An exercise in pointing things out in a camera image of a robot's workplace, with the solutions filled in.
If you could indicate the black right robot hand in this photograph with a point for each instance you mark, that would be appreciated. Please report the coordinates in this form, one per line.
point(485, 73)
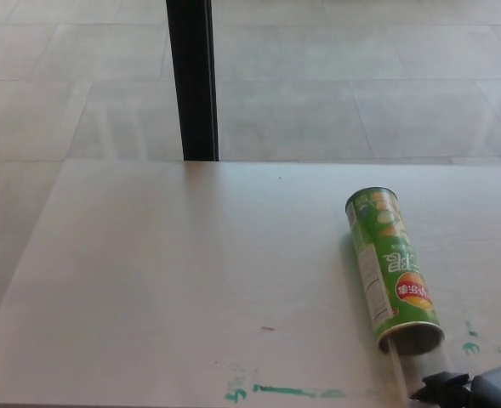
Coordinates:
point(445, 391)

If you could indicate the clear plastic chips tray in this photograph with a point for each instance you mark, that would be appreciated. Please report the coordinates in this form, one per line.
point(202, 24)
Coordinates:
point(420, 365)

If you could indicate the green chips can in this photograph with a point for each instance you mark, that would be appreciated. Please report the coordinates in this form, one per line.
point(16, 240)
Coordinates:
point(403, 263)

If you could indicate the black vertical post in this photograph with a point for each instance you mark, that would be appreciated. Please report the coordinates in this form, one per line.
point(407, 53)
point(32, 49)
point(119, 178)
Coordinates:
point(195, 85)

